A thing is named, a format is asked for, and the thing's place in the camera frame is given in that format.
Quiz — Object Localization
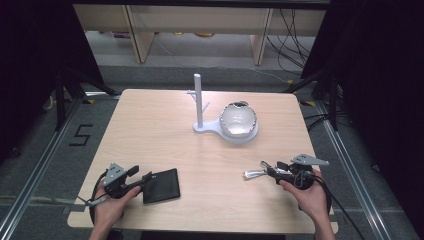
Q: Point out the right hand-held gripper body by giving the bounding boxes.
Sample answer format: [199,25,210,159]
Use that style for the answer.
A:
[273,153,330,191]

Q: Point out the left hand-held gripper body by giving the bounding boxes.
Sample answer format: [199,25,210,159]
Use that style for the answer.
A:
[102,162,135,200]

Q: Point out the white stand with post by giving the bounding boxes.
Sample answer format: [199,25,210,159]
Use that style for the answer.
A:
[186,73,260,145]

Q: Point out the person's right hand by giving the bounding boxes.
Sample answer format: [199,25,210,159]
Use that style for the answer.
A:
[279,168,330,222]

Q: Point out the person's left hand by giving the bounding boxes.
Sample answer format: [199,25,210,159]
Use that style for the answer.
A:
[94,185,142,232]

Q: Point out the black metal stand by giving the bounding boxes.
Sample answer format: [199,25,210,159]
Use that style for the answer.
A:
[282,66,342,132]
[54,67,120,132]

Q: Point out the black curtain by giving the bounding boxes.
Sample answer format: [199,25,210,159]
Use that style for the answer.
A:
[0,0,105,165]
[300,0,424,231]

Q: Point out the light wooden desk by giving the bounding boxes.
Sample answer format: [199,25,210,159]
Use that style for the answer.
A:
[73,3,328,66]

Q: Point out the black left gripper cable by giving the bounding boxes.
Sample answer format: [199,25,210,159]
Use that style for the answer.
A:
[77,169,112,228]

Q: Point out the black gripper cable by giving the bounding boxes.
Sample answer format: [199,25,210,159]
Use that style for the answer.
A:
[77,169,112,228]
[311,173,368,240]

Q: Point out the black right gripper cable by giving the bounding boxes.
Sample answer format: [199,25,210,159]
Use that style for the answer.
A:
[311,173,368,240]

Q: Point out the aluminium floor rail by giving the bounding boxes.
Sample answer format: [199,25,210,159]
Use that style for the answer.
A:
[0,90,121,240]
[314,99,394,240]

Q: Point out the black floor cables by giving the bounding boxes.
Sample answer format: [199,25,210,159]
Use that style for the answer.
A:
[301,112,336,132]

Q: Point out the bundle of black cables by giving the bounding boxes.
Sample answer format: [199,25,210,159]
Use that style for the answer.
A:
[265,8,317,76]

